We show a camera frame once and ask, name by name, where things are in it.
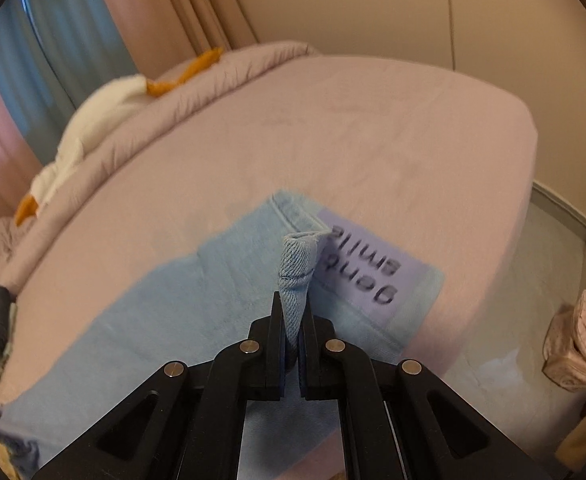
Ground light blue denim pants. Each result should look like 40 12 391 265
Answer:
0 190 446 480

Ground white goose plush toy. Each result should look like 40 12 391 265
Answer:
15 47 224 226

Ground blue curtain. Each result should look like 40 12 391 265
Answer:
0 0 138 128

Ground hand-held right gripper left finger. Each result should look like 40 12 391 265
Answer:
33 292 283 480

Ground mauve quilt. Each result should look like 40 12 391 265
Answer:
0 40 324 311

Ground bed with mauve sheet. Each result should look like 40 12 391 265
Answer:
0 40 539 480

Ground beige padded headboard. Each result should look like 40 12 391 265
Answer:
218 0 586 231

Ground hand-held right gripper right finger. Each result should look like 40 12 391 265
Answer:
298 305 564 480

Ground beige curtain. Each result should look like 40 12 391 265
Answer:
93 0 259 81

